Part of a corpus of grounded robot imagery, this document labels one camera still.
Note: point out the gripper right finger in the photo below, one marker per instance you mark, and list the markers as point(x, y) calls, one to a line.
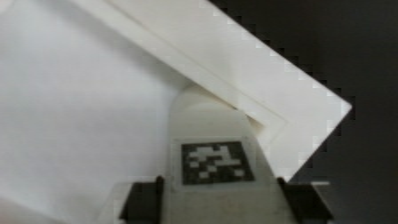
point(315, 202)

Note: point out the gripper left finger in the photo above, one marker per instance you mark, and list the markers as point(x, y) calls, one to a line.
point(134, 203)

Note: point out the white leg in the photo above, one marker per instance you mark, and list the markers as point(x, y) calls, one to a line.
point(221, 187)

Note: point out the white square tabletop part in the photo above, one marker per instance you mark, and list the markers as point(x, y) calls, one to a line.
point(100, 58)

